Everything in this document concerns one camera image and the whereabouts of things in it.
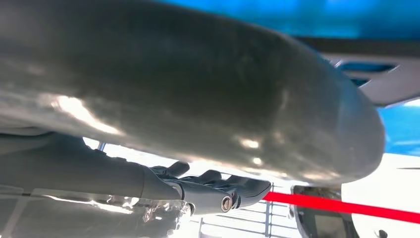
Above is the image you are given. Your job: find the red barrier belt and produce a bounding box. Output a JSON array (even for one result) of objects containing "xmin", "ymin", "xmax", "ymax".
[{"xmin": 262, "ymin": 191, "xmax": 420, "ymax": 225}]

